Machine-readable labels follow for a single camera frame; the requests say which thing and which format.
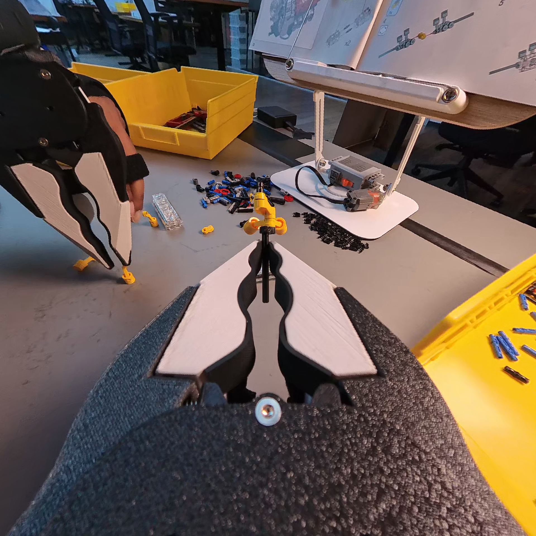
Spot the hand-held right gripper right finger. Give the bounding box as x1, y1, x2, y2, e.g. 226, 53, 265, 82
268, 242, 378, 403

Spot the pile of red black beams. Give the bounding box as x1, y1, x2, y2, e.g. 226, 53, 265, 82
162, 106, 209, 135

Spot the stack of grey crates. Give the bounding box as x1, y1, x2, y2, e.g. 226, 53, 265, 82
228, 8, 257, 71

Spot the white book stand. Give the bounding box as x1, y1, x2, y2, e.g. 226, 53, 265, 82
263, 0, 536, 240

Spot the black motor cable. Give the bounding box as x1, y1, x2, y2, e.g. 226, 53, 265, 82
295, 165, 349, 207

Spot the clear cylinder block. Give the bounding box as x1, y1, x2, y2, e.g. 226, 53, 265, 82
151, 192, 184, 230

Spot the instruction booklet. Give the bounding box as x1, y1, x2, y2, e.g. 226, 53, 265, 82
249, 0, 536, 108

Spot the pile of mixed small bricks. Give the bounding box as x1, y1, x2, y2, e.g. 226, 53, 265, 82
192, 169, 295, 215

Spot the group of blue pins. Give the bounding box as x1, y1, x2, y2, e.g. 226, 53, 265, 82
487, 283, 536, 384

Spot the black power adapter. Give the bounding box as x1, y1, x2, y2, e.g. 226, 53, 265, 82
256, 106, 298, 130

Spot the grey toy motor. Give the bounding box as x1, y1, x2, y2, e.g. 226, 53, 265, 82
344, 185, 389, 213

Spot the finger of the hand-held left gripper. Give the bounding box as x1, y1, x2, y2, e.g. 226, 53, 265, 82
74, 151, 133, 267
8, 162, 115, 270

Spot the yellow plastic bin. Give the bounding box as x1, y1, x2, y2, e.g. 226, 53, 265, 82
411, 255, 536, 536
105, 66, 259, 161
68, 61, 152, 86

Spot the black axle with yellow pistons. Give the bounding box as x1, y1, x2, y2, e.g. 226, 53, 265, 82
242, 180, 289, 303

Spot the black power cable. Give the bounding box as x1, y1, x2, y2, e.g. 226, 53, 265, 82
284, 121, 315, 141

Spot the pile of black pins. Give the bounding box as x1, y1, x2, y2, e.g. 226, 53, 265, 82
292, 211, 370, 253

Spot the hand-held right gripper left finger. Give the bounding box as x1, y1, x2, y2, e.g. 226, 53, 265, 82
155, 241, 262, 396

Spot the black office chair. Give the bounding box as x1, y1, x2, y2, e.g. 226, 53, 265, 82
133, 0, 198, 73
411, 114, 536, 207

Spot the grey desk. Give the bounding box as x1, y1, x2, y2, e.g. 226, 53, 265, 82
0, 75, 536, 522

